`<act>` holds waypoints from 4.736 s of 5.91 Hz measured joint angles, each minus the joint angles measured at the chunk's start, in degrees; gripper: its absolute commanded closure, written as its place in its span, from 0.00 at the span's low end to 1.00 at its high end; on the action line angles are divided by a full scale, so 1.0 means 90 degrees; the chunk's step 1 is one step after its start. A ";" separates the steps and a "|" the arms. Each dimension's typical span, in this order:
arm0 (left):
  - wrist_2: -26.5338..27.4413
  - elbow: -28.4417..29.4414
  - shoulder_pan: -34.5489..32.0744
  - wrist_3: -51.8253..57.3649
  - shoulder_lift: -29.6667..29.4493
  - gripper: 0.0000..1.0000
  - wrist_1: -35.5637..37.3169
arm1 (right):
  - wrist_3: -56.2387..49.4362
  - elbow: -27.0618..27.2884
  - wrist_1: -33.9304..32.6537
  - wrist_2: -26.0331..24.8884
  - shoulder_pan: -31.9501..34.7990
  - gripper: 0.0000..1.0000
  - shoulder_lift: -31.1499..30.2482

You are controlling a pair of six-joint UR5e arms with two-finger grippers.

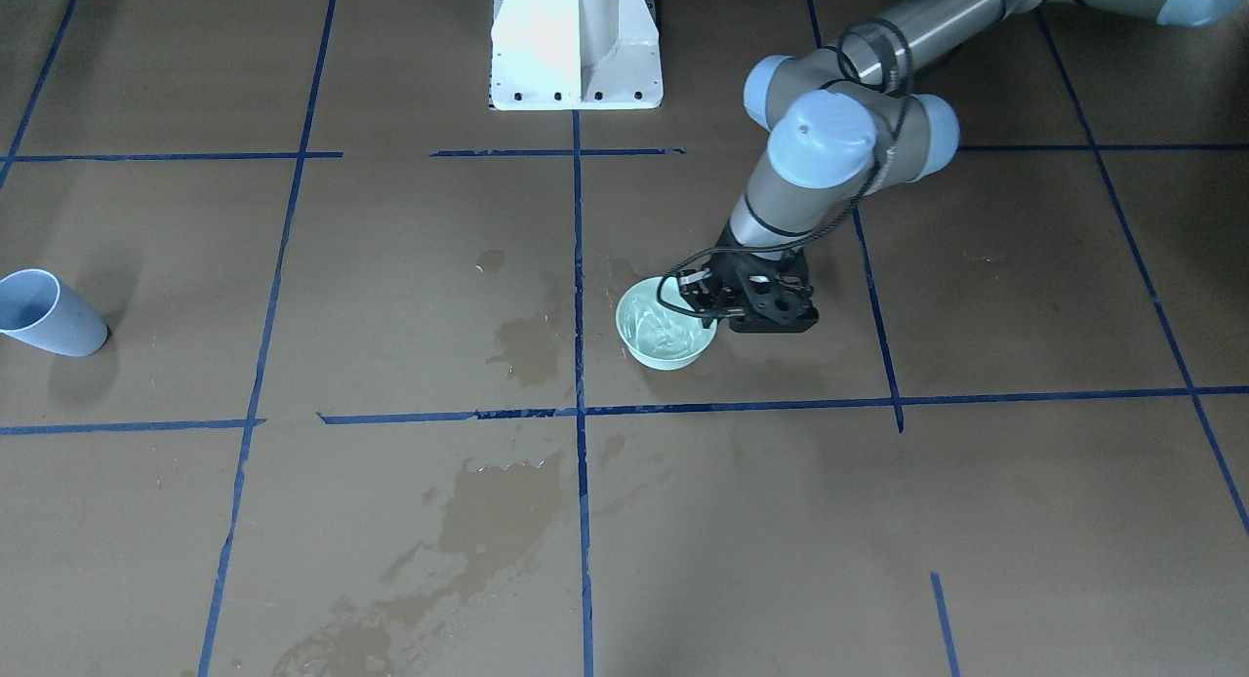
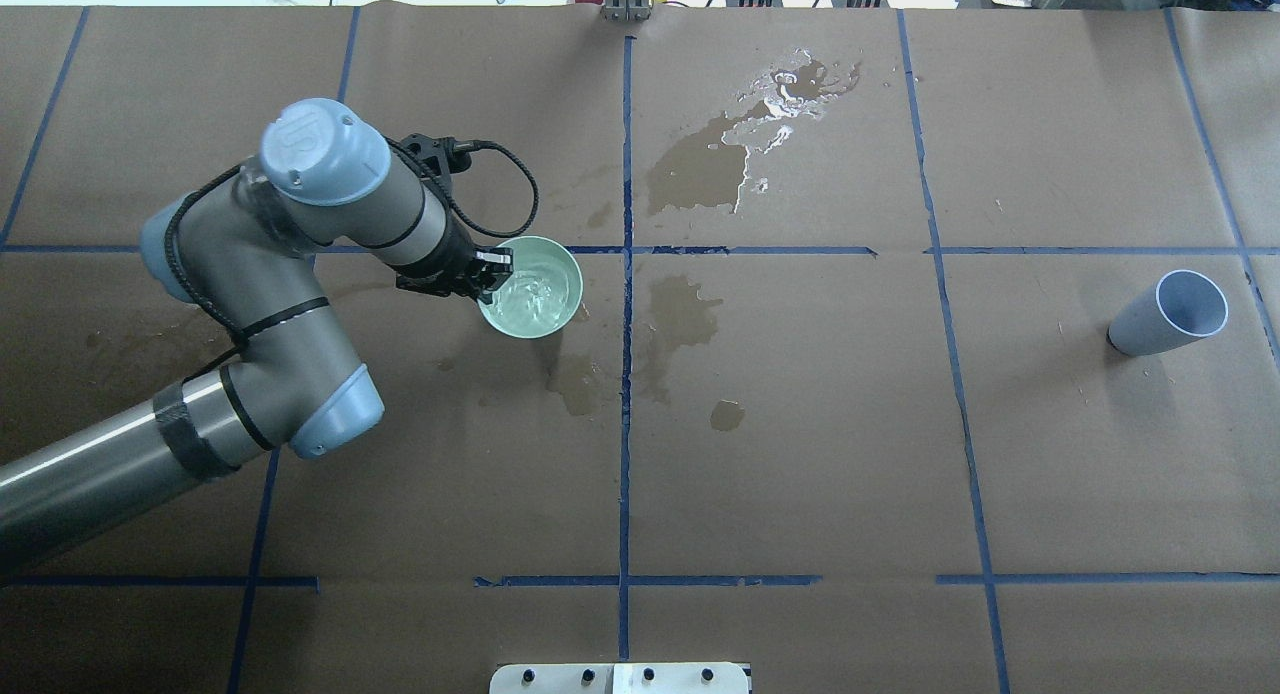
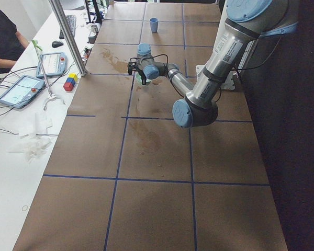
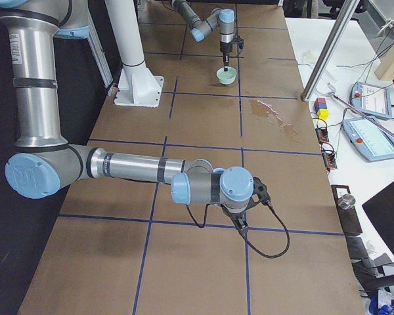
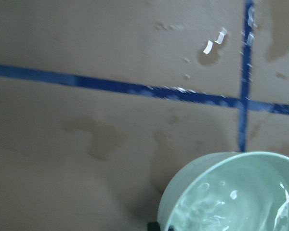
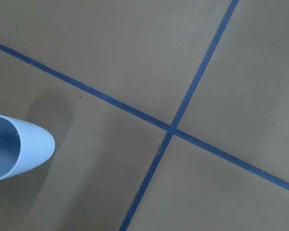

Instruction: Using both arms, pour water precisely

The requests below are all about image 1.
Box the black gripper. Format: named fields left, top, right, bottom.
left=683, top=251, right=821, bottom=335

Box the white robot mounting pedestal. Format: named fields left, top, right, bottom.
left=488, top=0, right=664, bottom=112

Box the mint green bowl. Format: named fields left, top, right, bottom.
left=615, top=277, right=718, bottom=371

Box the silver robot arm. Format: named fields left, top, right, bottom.
left=654, top=0, right=1245, bottom=334

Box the light blue plastic cup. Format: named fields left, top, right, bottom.
left=1, top=269, right=110, bottom=357

